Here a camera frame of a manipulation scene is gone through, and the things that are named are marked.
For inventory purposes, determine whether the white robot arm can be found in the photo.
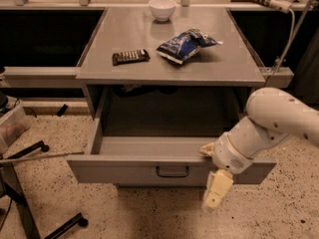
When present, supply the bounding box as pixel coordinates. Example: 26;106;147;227
199;88;319;211

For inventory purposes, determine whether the white cable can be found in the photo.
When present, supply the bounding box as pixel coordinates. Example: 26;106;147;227
265;7;297;85

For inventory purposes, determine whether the black rolling stand base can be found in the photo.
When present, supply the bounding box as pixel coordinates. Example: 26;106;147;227
0;140;89;239

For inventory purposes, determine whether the grey top drawer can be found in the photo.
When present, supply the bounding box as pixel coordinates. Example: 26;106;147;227
66;87;278;187

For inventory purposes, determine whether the white ceramic bowl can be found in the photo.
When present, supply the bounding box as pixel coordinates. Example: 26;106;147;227
149;0;176;22

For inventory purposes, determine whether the dark chocolate bar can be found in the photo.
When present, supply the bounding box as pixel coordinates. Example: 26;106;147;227
112;49;151;66

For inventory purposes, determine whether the blue chip bag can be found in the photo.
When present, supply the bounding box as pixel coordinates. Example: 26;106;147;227
157;28;221;65

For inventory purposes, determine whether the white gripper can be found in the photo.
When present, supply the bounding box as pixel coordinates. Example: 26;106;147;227
199;132;252;212

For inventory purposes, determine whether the thin metal rod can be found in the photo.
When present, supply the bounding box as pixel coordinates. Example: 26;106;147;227
0;151;84;165

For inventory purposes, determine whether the grey drawer cabinet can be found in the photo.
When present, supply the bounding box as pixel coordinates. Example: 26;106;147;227
75;5;267;188

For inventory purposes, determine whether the small black floor object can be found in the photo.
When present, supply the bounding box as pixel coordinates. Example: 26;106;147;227
57;104;68;117

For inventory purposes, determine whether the clear plastic storage bin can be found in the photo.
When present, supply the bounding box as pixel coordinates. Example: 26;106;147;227
0;97;31;154

